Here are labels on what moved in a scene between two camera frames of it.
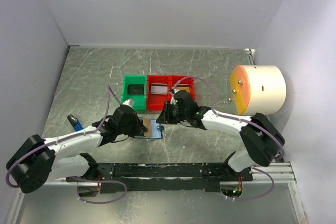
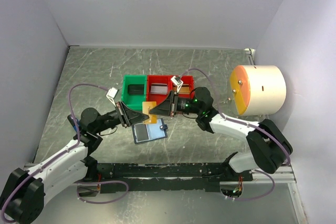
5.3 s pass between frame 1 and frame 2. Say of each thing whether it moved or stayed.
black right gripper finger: moved
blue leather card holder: moved
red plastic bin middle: stayed
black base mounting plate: stayed
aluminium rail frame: stayed
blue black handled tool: stayed
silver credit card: stayed
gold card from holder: moved
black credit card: stayed
